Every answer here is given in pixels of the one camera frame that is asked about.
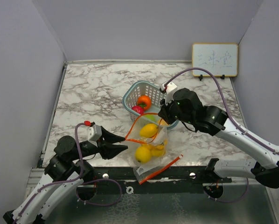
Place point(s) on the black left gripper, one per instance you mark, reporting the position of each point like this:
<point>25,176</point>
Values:
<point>108,150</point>

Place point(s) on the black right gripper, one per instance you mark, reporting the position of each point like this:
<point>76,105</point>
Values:
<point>164,111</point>

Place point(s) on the yellow lemon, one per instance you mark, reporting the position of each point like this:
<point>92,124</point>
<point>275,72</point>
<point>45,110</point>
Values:
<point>149,130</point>

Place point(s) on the clear zip top bag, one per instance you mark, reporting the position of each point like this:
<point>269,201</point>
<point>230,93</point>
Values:
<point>146,171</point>

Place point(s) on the green lime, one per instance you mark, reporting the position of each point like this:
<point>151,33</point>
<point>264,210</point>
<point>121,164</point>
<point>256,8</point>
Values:
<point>150,117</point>

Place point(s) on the yellow apple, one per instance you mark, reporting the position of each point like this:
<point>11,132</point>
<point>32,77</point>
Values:
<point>143,154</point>

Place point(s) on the yellow pear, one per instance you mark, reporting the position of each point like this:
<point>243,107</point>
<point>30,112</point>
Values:
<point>156,150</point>

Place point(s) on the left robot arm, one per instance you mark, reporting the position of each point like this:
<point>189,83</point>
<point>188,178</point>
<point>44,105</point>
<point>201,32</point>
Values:
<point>67,170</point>

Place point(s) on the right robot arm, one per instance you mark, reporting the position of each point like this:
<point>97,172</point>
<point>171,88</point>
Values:
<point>184,105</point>

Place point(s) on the orange yellow peach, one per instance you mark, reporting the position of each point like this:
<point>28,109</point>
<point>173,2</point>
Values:
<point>162,122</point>

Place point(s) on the orange tomato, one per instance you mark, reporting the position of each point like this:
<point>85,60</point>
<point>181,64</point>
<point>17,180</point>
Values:
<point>144,102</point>

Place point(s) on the red apple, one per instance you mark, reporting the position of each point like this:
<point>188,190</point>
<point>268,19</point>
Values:
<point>138,109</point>

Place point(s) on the light blue plastic basket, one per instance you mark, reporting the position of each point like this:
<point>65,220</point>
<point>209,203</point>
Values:
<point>138,89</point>

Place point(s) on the small whiteboard with stand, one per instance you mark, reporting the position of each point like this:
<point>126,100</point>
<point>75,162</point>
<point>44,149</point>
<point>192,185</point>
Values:
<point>220,59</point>

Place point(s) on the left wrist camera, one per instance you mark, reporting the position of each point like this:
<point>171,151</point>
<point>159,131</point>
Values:
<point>94,133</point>

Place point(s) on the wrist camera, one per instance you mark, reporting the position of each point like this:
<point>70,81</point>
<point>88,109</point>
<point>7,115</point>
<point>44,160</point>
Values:
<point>94,133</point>
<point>168,89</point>

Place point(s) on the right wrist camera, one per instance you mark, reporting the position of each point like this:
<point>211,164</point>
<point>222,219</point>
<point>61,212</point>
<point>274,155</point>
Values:
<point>168,89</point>

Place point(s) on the black mounting rail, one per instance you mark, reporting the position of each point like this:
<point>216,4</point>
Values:
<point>183,179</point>

